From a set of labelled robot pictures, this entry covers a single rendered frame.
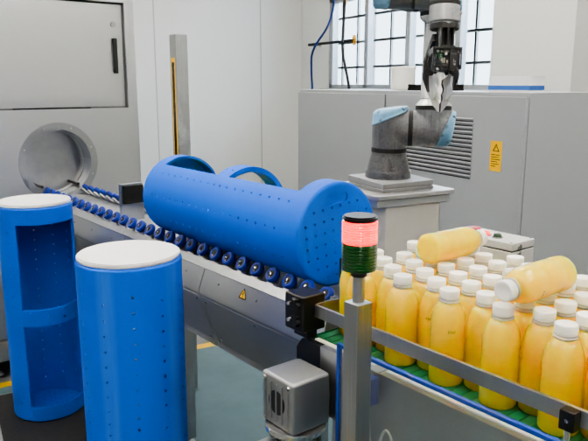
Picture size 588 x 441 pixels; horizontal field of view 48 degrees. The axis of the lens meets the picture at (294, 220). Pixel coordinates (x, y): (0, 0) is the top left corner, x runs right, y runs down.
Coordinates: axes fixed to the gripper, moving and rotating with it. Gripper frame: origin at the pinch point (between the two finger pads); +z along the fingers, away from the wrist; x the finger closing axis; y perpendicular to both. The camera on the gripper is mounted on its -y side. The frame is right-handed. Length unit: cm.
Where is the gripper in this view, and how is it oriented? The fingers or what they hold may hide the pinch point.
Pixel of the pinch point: (438, 107)
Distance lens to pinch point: 173.5
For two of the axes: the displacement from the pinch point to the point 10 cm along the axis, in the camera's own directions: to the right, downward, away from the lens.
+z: -0.2, 9.9, 1.0
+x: 10.0, 0.2, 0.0
